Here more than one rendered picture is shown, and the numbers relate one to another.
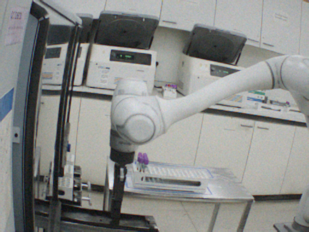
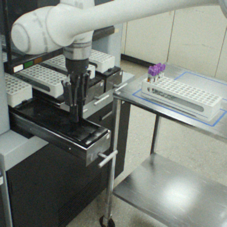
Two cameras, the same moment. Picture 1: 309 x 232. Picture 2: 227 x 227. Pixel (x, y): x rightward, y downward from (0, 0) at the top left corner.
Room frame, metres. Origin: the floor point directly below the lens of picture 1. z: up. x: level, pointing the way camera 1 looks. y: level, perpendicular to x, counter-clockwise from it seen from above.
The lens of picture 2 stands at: (0.63, -0.69, 1.46)
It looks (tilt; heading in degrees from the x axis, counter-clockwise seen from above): 31 degrees down; 42
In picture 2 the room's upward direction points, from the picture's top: 5 degrees clockwise
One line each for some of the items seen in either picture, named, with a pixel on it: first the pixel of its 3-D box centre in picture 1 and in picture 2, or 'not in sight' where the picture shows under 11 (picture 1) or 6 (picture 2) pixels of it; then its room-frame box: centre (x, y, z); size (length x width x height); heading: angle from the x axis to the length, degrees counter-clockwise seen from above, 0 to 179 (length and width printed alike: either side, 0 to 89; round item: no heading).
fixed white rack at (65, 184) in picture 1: (35, 183); (37, 78); (1.34, 0.39, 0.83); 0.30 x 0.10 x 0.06; 100
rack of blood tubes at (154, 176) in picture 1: (169, 179); (179, 95); (1.66, -0.10, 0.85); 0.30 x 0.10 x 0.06; 98
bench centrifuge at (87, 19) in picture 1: (60, 45); not in sight; (3.73, 0.94, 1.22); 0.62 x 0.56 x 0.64; 8
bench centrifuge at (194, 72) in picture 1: (215, 63); not in sight; (3.99, -0.47, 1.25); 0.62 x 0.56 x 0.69; 10
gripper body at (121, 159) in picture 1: (121, 163); (76, 69); (1.29, 0.08, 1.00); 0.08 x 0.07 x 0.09; 10
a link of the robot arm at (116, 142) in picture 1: (124, 139); (77, 48); (1.29, 0.08, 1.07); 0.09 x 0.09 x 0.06
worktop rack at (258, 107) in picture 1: (269, 108); not in sight; (3.92, -1.08, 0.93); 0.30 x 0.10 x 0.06; 92
